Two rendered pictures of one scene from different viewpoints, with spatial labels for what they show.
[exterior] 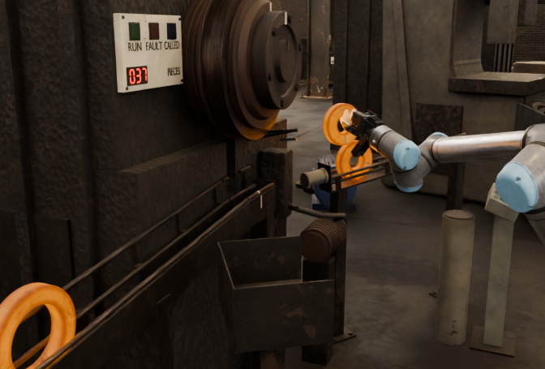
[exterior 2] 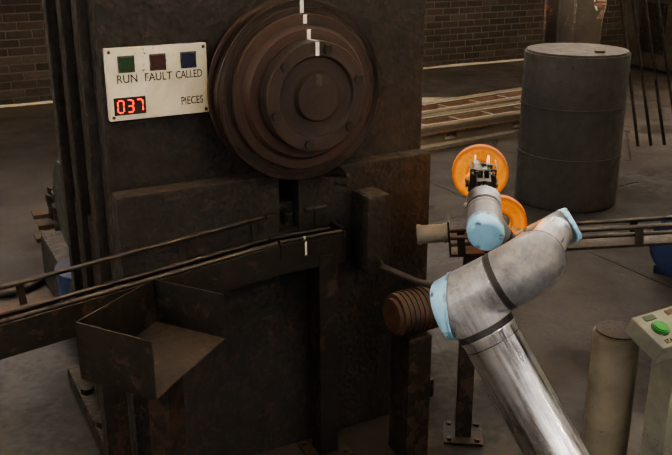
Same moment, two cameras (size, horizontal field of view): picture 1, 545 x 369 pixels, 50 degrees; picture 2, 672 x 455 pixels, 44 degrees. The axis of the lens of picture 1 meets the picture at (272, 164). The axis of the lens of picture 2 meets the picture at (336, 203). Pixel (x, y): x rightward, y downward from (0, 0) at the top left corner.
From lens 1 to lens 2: 141 cm
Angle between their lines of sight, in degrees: 37
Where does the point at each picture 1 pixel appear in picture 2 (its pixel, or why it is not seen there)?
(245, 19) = (258, 51)
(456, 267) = (596, 400)
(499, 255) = (655, 405)
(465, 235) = (610, 361)
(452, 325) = not seen: outside the picture
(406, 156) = (477, 233)
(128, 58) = (117, 90)
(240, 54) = (244, 90)
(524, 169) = (443, 285)
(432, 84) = not seen: outside the picture
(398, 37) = not seen: outside the picture
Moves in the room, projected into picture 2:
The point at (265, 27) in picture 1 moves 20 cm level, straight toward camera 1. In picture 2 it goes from (276, 62) to (217, 72)
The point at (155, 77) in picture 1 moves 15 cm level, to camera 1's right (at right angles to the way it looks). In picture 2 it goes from (159, 106) to (200, 114)
